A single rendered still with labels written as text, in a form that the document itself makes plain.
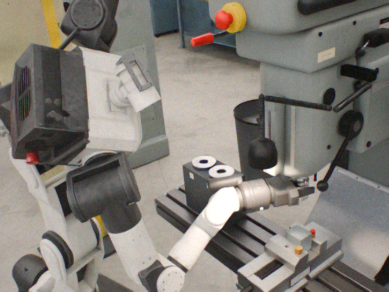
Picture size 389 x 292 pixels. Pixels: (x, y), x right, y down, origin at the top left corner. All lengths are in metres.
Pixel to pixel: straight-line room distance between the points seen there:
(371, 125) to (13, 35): 1.88
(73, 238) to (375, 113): 0.99
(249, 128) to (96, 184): 2.27
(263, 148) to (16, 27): 1.78
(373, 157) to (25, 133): 1.11
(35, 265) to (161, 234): 1.38
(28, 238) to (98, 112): 2.49
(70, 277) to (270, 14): 1.09
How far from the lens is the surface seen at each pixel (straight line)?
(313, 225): 1.55
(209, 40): 1.04
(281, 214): 3.28
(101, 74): 1.09
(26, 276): 1.96
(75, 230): 1.50
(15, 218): 3.74
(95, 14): 1.12
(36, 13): 2.57
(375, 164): 1.61
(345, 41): 1.06
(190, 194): 1.71
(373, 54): 1.19
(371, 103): 1.23
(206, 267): 2.87
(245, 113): 3.54
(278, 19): 0.89
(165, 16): 8.54
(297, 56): 0.99
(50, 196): 1.40
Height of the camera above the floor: 1.95
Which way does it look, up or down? 27 degrees down
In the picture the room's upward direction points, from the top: 5 degrees counter-clockwise
